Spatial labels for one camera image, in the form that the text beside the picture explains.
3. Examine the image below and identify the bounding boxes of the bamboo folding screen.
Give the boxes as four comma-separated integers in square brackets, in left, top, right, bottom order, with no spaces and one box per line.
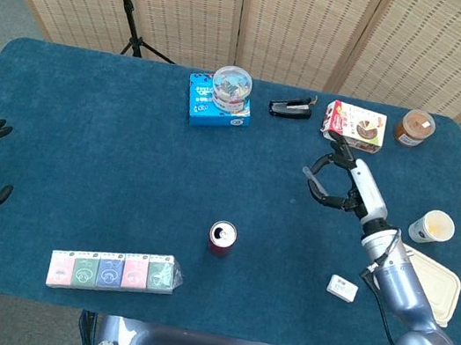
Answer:
[0,0,461,345]

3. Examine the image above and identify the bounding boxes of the blue felt table cover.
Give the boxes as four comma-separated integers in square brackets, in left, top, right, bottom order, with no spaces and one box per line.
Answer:
[0,32,461,345]

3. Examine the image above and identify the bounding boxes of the black stapler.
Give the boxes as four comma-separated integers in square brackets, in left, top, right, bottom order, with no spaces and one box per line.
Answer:
[267,89,318,125]

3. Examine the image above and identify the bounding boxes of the white and red snack box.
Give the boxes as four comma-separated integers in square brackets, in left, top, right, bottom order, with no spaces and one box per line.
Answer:
[317,98,390,156]

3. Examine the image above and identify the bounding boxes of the blue cardboard box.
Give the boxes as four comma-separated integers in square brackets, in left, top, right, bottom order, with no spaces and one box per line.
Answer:
[181,69,258,136]

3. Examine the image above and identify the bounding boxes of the brown jar with clear lid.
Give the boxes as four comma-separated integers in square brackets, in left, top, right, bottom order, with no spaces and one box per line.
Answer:
[391,106,439,151]

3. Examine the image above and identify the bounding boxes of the small white box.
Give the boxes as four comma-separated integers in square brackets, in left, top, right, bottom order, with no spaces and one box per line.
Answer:
[325,273,361,305]

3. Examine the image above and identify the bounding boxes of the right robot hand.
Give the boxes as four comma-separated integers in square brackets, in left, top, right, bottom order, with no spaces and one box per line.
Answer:
[301,128,401,230]

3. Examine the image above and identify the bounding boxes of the beige lidded food container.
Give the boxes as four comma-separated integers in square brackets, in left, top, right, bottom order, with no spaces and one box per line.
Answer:
[391,246,461,331]

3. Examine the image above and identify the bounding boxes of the black tripod stand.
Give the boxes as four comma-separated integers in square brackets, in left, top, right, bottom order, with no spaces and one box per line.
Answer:
[85,0,187,65]

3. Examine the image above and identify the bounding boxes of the red soda can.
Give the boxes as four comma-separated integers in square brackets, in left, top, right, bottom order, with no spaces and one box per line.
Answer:
[205,217,241,260]

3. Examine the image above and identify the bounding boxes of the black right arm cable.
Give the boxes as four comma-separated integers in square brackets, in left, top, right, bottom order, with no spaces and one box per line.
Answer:
[348,225,417,345]

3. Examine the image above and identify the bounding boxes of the wrapped tissue multipack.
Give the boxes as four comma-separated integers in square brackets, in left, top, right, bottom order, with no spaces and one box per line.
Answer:
[44,233,187,311]

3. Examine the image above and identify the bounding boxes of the clear tub of coloured clips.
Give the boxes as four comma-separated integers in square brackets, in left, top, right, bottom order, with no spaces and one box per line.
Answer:
[207,62,257,117]

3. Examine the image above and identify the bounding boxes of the white paper cup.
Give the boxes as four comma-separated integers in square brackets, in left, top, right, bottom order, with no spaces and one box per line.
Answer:
[406,205,459,250]

